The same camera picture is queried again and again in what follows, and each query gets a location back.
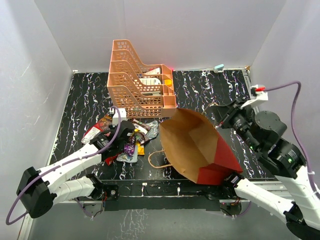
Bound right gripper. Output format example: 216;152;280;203
208;98;260;152

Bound red candy bag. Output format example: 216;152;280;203
81;114;122;166

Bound purple small candy packet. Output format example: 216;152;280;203
124;144;135;156

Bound yellow snack packet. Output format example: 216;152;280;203
136;144;145;156

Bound red brown paper bag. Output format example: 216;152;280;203
159;108;243;186

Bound yellow M&M candy packet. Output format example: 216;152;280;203
125;132;137;146

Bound silver foil snack packet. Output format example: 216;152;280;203
146;120;159;140

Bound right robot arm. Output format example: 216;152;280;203
212;100;320;240

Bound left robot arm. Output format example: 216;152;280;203
16;120;135;219

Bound peach plastic file organizer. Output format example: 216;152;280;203
107;39;177;119

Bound light blue eraser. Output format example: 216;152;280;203
213;64;224;73

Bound orange yellow round object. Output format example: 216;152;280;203
163;79;173;87

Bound white box in organizer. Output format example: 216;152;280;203
144;67;162;75

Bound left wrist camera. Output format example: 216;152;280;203
109;107;128;127

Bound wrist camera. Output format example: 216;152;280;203
240;84;269;109
109;107;128;127

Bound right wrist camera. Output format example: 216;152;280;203
240;84;269;109

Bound aluminium front rail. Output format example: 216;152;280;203
57;180;288;205

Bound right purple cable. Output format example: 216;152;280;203
264;80;320;193

